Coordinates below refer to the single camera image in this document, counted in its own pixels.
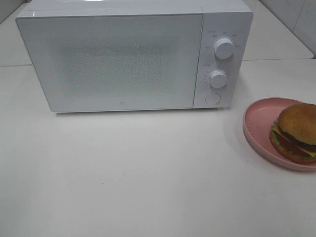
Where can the round white door button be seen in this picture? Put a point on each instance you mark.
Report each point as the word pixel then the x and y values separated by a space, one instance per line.
pixel 213 98

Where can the white microwave knob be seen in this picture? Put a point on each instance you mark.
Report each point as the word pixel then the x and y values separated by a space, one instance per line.
pixel 223 47
pixel 218 79

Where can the pink round plate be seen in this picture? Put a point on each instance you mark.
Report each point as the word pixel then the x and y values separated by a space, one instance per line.
pixel 257 122

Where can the burger with lettuce and cheese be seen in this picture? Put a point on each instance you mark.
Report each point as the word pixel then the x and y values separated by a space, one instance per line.
pixel 293 134

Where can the white microwave oven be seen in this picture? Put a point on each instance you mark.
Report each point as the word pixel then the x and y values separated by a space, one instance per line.
pixel 231 18

